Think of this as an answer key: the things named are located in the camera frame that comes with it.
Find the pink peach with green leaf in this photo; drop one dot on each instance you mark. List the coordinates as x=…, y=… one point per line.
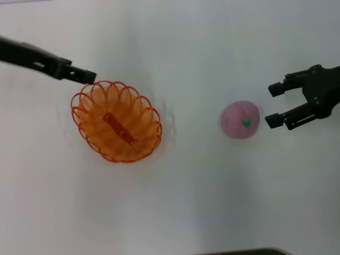
x=239, y=119

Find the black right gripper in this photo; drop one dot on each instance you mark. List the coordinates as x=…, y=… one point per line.
x=325, y=90

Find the dark robot body edge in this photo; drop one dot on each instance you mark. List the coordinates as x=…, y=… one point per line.
x=244, y=252

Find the orange woven plastic basket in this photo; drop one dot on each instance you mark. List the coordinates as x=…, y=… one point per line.
x=117, y=125

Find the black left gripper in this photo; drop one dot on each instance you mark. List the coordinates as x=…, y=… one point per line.
x=32, y=57

